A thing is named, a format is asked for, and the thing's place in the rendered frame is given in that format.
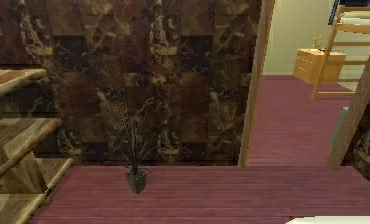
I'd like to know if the dark potted house plant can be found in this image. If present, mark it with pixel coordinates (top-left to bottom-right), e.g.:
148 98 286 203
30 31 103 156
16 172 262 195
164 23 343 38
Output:
107 103 160 195

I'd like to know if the light wooden chest of drawers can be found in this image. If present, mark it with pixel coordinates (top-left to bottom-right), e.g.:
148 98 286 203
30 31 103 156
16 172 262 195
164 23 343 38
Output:
292 48 347 85

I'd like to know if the light wooden bunk bed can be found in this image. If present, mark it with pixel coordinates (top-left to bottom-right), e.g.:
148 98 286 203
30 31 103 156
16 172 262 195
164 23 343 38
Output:
310 4 370 101

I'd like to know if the brown wooden shelf unit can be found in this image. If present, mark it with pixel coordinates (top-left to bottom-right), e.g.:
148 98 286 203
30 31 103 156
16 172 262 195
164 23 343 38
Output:
0 68 74 224

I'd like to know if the white furniture edge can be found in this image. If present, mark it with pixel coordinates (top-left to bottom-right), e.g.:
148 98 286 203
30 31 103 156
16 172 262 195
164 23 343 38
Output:
283 215 370 224

